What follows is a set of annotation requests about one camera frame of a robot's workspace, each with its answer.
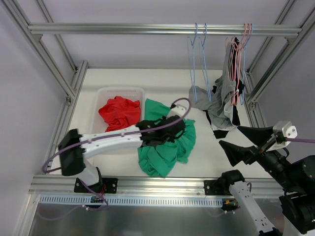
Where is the red tank top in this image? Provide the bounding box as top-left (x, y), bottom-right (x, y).
top-left (98, 96), bottom-right (141, 132)

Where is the white slotted cable duct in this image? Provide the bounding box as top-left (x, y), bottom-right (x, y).
top-left (39, 195), bottom-right (223, 208)

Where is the green tank top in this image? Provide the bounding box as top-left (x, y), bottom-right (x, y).
top-left (137, 98), bottom-right (197, 178)

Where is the aluminium frame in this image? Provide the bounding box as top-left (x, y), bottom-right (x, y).
top-left (0, 0), bottom-right (315, 205)

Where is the white plastic perforated basket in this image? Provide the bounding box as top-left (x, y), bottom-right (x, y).
top-left (90, 87), bottom-right (145, 133)

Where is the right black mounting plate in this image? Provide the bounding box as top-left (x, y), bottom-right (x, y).
top-left (203, 179), bottom-right (224, 196)

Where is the grey garment on hanger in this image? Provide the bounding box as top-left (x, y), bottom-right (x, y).
top-left (189, 42), bottom-right (240, 131)

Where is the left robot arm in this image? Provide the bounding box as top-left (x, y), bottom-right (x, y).
top-left (58, 115), bottom-right (185, 192)

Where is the light blue wire hanger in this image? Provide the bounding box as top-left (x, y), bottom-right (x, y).
top-left (187, 23), bottom-right (198, 101)

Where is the pink wire hanger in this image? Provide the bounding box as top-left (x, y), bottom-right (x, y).
top-left (227, 23), bottom-right (254, 106)

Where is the black mounting plate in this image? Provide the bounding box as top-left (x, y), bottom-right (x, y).
top-left (203, 179), bottom-right (224, 196)
top-left (73, 177), bottom-right (118, 194)

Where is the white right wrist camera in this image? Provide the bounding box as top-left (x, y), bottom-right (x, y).
top-left (267, 121), bottom-right (297, 151)

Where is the black garment on hanger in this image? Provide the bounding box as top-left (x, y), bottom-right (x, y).
top-left (204, 42), bottom-right (240, 139)

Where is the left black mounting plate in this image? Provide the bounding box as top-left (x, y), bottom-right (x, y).
top-left (73, 177), bottom-right (118, 194)

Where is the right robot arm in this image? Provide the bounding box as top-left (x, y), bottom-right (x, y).
top-left (210, 121), bottom-right (315, 236)

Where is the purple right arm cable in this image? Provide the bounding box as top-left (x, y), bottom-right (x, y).
top-left (285, 138), bottom-right (315, 144)

